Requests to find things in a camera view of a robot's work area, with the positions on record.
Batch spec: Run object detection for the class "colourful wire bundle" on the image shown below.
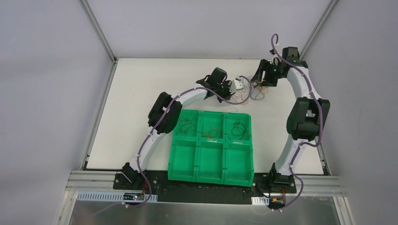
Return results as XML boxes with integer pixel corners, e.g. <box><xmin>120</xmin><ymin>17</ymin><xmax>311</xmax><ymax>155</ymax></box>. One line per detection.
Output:
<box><xmin>230</xmin><ymin>76</ymin><xmax>268</xmax><ymax>113</ymax></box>

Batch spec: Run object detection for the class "orange wire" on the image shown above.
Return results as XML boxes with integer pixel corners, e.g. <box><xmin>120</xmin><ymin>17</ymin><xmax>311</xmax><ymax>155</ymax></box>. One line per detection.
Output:
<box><xmin>201</xmin><ymin>127</ymin><xmax>223</xmax><ymax>138</ymax></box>

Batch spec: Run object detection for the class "red wire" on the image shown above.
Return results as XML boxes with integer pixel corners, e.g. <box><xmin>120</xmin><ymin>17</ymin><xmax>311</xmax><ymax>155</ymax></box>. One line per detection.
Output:
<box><xmin>178</xmin><ymin>115</ymin><xmax>197</xmax><ymax>135</ymax></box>

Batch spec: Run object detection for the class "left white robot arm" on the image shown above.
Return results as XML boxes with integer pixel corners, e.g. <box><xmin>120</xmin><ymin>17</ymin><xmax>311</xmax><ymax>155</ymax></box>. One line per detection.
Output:
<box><xmin>116</xmin><ymin>67</ymin><xmax>240</xmax><ymax>190</ymax></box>

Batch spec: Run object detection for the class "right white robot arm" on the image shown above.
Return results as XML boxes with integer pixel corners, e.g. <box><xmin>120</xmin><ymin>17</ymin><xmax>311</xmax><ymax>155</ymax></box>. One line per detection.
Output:
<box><xmin>251</xmin><ymin>47</ymin><xmax>330</xmax><ymax>192</ymax></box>

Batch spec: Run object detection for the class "green six-compartment tray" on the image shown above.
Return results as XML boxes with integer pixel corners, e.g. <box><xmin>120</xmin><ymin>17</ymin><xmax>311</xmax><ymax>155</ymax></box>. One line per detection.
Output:
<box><xmin>168</xmin><ymin>110</ymin><xmax>255</xmax><ymax>187</ymax></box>

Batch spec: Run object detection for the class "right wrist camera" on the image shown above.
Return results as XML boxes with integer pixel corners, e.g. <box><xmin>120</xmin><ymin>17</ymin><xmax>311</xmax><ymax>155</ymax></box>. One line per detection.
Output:
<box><xmin>269</xmin><ymin>49</ymin><xmax>281</xmax><ymax>66</ymax></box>

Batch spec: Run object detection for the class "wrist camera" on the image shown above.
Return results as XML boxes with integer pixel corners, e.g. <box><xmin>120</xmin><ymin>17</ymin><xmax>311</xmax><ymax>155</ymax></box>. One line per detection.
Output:
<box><xmin>230</xmin><ymin>76</ymin><xmax>245</xmax><ymax>94</ymax></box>
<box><xmin>269</xmin><ymin>49</ymin><xmax>281</xmax><ymax>66</ymax></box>

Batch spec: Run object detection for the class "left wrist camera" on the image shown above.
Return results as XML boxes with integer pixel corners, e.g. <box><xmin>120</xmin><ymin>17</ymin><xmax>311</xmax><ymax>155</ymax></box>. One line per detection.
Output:
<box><xmin>230</xmin><ymin>76</ymin><xmax>245</xmax><ymax>94</ymax></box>

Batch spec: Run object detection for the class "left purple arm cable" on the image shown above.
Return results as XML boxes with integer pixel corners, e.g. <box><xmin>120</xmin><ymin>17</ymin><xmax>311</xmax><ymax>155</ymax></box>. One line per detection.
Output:
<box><xmin>122</xmin><ymin>75</ymin><xmax>253</xmax><ymax>209</ymax></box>

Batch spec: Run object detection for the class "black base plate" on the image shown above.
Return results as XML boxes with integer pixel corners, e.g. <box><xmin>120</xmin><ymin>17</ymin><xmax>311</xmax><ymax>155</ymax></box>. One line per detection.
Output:
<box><xmin>113</xmin><ymin>170</ymin><xmax>283</xmax><ymax>205</ymax></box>

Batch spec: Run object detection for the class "right white cable duct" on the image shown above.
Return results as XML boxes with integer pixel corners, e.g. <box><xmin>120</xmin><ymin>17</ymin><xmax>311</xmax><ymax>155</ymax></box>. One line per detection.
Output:
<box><xmin>251</xmin><ymin>196</ymin><xmax>269</xmax><ymax>206</ymax></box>

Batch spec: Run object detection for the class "white cable duct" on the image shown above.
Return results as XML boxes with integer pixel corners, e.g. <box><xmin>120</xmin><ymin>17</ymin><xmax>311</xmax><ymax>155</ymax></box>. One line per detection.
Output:
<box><xmin>251</xmin><ymin>196</ymin><xmax>269</xmax><ymax>206</ymax></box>
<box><xmin>77</xmin><ymin>191</ymin><xmax>158</xmax><ymax>203</ymax></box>

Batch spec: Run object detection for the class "aluminium frame rail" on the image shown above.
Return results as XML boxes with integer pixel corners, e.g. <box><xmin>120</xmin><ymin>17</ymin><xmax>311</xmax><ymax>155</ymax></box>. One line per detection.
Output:
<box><xmin>66</xmin><ymin>171</ymin><xmax>346</xmax><ymax>197</ymax></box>

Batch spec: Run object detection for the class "left white cable duct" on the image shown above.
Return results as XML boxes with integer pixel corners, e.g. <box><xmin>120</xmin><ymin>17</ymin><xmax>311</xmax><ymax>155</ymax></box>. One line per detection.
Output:
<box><xmin>77</xmin><ymin>191</ymin><xmax>158</xmax><ymax>203</ymax></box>

